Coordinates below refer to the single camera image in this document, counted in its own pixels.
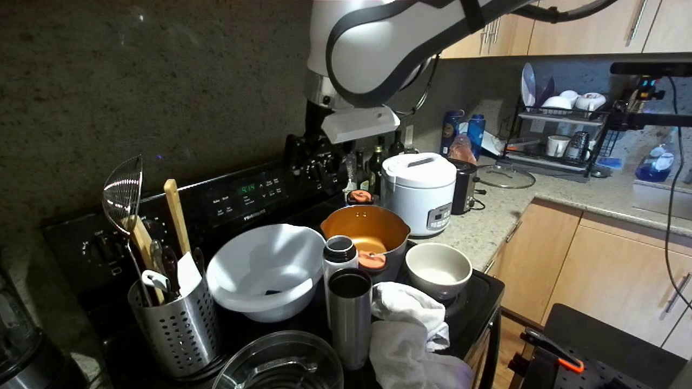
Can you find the white paper carton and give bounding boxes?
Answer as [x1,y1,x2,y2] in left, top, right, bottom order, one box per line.
[478,95,507,157]

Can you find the wooden cabinets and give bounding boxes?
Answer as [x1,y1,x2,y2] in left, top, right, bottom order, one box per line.
[481,198,692,359]
[439,0,692,61]

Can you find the orange black clamp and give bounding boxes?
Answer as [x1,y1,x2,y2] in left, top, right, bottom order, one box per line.
[521,329,587,379]

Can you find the wooden spoon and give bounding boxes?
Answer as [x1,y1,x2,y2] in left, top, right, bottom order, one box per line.
[127,213,167,304]

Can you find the large white bowl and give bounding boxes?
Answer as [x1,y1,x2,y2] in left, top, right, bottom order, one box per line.
[204,223,328,324]

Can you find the white mug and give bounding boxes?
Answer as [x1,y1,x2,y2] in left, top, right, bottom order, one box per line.
[544,135,571,159]

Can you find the white rice cooker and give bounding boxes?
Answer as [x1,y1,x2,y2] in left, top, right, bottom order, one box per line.
[379,150,457,238]

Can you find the blue canister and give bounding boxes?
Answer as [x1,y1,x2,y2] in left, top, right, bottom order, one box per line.
[439,105,467,157]

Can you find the wooden handled white spatula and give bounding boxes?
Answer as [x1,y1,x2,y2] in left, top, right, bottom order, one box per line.
[162,177,204,298]

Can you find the perforated steel utensil holder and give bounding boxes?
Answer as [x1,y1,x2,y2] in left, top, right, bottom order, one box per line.
[124,276,222,381]

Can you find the metal cup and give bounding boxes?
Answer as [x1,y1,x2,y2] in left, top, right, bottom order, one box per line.
[563,132,590,162]

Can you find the stainless steel tumbler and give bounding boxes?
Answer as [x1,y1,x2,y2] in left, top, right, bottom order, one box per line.
[326,267,373,372]

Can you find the steel rimmed glass pot lid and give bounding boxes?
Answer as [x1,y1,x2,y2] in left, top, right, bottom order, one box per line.
[209,329,346,389]

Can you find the small grey bowl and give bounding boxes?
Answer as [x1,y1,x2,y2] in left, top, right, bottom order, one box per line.
[401,241,475,302]

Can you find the wooden upper cabinets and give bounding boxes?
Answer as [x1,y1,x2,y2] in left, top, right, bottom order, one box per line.
[439,0,692,61]

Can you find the copper pot with orange handles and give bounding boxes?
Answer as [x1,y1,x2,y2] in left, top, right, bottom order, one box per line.
[319,187,410,280]

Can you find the white plate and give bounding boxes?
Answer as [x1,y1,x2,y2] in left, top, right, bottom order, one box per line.
[519,61,537,110]

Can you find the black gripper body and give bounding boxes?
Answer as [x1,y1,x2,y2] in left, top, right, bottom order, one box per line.
[283,132,353,191]

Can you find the dark metal work table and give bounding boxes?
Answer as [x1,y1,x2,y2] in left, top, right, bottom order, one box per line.
[506,300,692,389]

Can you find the white cloth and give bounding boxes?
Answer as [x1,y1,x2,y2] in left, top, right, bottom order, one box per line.
[367,278,475,389]

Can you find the black electric stove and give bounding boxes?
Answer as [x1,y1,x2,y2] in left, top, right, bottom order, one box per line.
[39,157,506,389]

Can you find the dark glass bottle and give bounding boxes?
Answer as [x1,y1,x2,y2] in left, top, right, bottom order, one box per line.
[364,142,385,196]
[387,127,407,157]

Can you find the black camera stand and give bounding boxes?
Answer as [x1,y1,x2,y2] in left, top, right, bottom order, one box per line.
[607,61,692,135]

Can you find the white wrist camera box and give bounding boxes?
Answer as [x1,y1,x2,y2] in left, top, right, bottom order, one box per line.
[319,105,401,145]

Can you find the black cylindrical appliance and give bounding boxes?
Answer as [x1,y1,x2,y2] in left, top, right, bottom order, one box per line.
[450,159,479,216]

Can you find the blue sponge holder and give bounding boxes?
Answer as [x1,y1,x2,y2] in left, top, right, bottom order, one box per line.
[634,142,677,183]

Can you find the black dish rack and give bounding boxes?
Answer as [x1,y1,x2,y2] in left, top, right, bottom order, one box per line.
[503,62,613,180]

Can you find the snack bag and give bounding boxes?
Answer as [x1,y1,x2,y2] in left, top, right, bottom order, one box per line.
[448,132,479,168]

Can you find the clear plastic ladle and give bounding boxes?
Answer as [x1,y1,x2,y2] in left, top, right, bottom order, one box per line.
[98,155,144,238]

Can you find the blue bottle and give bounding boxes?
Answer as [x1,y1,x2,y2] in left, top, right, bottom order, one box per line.
[464,112,486,157]

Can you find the black cable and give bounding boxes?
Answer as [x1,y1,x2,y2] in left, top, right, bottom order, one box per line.
[660,71,692,294]

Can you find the wooden lower cabinets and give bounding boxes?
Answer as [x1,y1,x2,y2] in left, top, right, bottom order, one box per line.
[481,198,692,359]

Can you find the white can opener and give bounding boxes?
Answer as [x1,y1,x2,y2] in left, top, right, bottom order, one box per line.
[138,267,172,298]

